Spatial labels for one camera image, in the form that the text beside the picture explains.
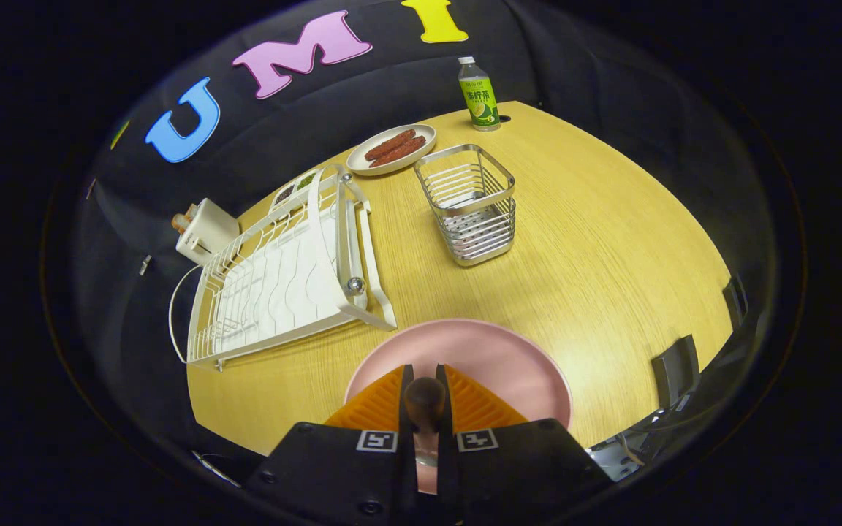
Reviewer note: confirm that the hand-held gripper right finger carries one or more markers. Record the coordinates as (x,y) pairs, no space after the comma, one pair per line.
(447,467)

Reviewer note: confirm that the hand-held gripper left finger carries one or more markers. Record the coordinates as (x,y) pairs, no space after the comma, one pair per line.
(406,394)

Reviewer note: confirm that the pink plate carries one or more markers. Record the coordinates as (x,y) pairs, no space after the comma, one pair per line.
(479,351)

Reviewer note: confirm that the white dish rack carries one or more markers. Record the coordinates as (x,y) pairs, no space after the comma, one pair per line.
(282,285)

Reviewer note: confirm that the cream oval dish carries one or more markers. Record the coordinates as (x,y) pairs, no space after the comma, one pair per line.
(421,135)

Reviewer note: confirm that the white compartment tray with grains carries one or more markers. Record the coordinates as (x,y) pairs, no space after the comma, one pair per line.
(283,194)

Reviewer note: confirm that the red-brown sausage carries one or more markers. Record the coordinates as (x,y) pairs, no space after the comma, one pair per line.
(400,151)
(389,144)

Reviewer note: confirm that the black chair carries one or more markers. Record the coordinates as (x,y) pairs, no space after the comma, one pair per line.
(677,369)
(735,303)

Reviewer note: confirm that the cream toaster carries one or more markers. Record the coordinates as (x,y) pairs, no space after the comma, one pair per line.
(209,230)

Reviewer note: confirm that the toast slice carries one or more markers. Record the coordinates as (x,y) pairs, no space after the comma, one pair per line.
(180,223)
(191,212)

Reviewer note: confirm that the black backdrop cloth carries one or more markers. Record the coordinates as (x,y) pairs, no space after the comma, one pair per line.
(319,124)

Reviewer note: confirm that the small white tag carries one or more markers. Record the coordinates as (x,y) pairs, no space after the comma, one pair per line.
(145,264)

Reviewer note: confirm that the green label drink bottle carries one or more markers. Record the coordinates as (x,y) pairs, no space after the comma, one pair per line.
(481,102)

